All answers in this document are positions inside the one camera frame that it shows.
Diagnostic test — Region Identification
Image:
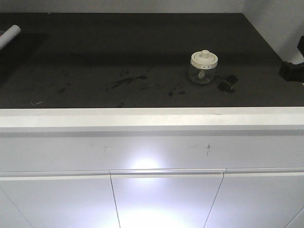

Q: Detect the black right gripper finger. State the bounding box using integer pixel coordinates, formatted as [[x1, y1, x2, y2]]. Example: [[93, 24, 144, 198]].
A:
[[297, 36, 304, 57], [279, 61, 304, 83]]

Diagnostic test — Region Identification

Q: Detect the glass jar with cream lid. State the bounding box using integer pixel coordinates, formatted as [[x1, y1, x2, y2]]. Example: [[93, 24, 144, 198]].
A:
[[189, 50, 218, 85]]

